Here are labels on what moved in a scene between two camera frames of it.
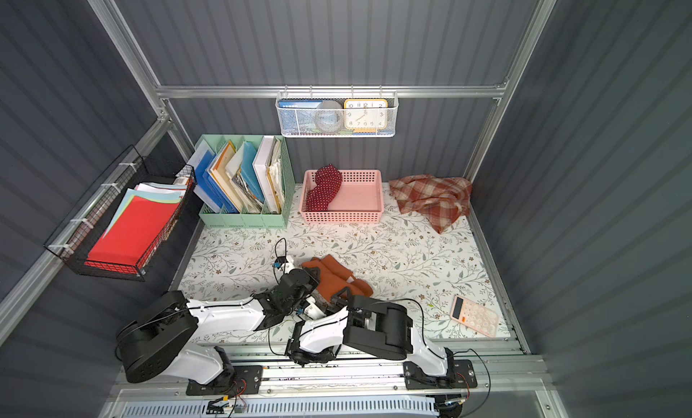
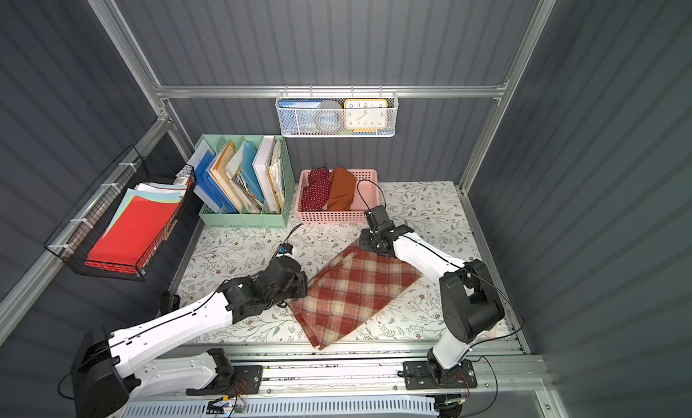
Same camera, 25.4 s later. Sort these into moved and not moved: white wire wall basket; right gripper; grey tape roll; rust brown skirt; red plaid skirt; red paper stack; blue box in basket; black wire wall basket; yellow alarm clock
Moved: right gripper; red plaid skirt; rust brown skirt
Not moved: yellow alarm clock; red paper stack; blue box in basket; black wire wall basket; white wire wall basket; grey tape roll
